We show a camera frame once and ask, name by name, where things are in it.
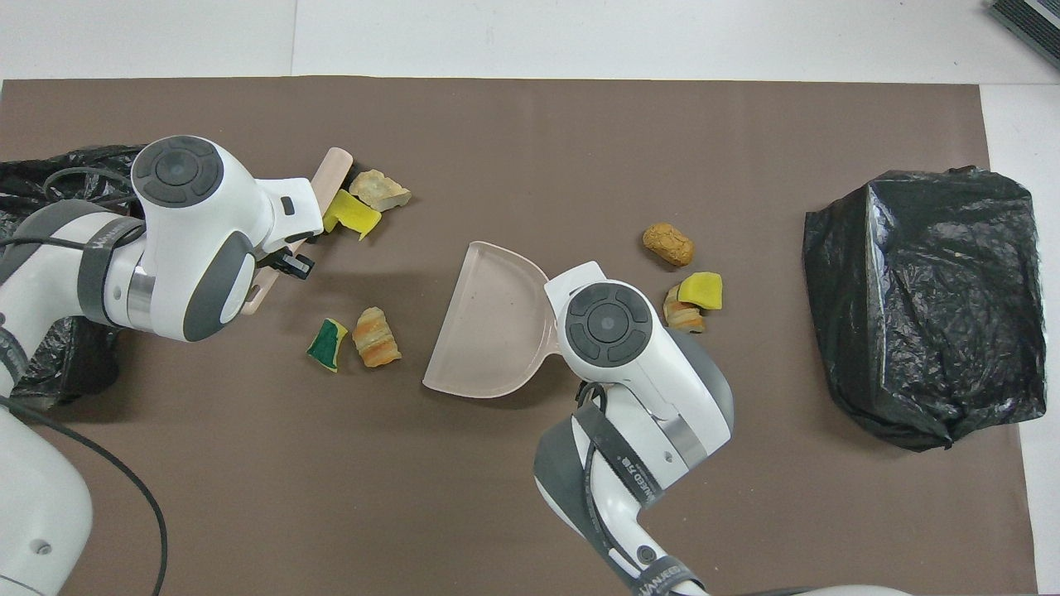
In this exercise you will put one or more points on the L-shaped yellow sponge piece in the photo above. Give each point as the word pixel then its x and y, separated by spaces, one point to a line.
pixel 352 215

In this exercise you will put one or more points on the green and yellow sponge piece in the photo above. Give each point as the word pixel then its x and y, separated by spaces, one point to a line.
pixel 327 343

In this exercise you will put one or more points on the orange striped croissant piece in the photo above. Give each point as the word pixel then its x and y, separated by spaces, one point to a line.
pixel 377 338

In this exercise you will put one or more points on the pale flaky bread piece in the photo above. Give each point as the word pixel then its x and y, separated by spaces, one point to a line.
pixel 379 190

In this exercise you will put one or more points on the beige plastic dustpan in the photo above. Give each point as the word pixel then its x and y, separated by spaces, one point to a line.
pixel 489 323

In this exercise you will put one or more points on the brown fried nugget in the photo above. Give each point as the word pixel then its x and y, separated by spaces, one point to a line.
pixel 668 244

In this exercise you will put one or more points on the small striped bread piece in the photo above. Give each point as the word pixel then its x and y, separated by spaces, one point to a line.
pixel 683 319

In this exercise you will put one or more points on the yellow sponge wedge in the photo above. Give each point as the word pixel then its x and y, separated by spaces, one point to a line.
pixel 701 290

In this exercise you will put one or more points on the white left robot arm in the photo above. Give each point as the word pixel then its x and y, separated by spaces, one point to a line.
pixel 199 240

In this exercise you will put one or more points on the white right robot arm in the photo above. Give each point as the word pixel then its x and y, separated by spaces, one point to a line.
pixel 638 372

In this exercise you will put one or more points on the left black trash bag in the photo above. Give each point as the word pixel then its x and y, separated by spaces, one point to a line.
pixel 66 364

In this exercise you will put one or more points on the black trash bag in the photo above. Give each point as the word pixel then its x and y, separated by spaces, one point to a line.
pixel 66 364
pixel 927 314

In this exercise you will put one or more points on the right black trash bag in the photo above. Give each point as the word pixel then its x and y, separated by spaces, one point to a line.
pixel 927 314

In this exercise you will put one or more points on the brown table mat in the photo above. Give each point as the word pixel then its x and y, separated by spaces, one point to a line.
pixel 497 513

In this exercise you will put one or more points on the grey ribbed device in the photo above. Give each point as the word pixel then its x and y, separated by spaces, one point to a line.
pixel 1035 18

